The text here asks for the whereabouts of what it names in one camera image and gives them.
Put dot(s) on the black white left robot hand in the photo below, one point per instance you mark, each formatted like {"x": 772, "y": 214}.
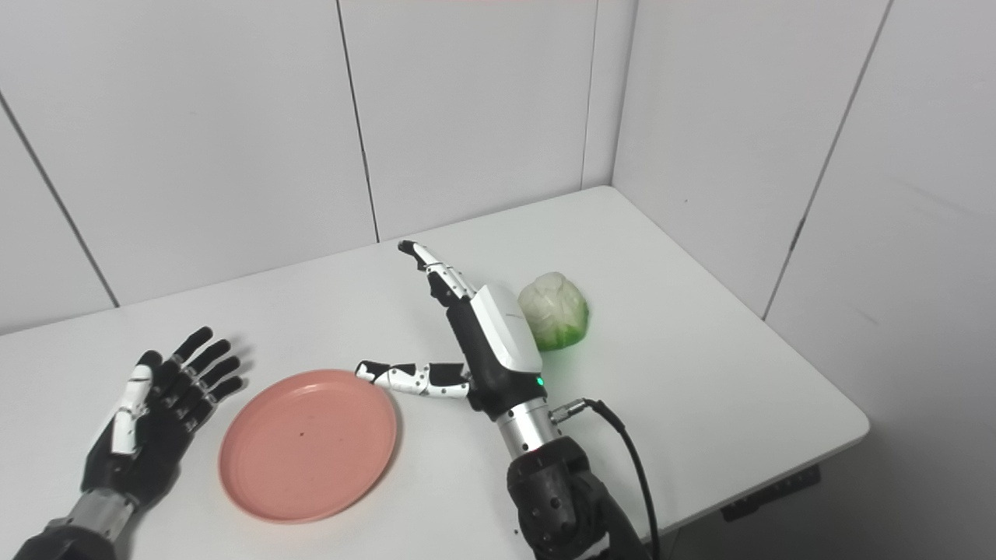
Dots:
{"x": 152, "y": 435}

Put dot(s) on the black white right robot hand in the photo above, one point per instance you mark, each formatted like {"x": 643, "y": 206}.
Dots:
{"x": 498, "y": 342}

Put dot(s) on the green white toy cabbage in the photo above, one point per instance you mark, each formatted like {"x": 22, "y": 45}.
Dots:
{"x": 560, "y": 311}

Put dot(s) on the pink round plate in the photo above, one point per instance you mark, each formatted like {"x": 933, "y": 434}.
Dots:
{"x": 307, "y": 443}

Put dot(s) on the black under-table bracket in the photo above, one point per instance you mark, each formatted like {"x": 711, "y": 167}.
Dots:
{"x": 770, "y": 494}

